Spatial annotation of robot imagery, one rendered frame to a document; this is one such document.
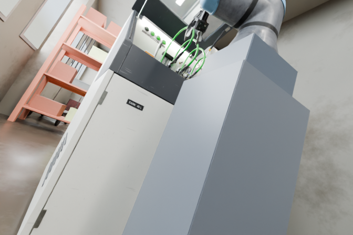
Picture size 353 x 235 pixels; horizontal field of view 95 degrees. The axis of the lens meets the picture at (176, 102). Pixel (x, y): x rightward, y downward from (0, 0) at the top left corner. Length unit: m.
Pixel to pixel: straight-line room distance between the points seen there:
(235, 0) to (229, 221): 0.51
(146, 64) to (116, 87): 0.18
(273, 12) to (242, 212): 0.50
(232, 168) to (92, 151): 0.58
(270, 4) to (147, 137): 0.68
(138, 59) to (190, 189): 0.62
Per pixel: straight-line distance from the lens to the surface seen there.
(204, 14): 1.04
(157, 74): 0.82
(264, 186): 0.39
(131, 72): 0.77
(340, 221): 2.41
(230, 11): 0.55
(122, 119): 0.75
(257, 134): 0.35
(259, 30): 0.53
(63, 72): 3.49
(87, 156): 0.76
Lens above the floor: 0.61
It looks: 13 degrees up
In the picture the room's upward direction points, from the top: 22 degrees clockwise
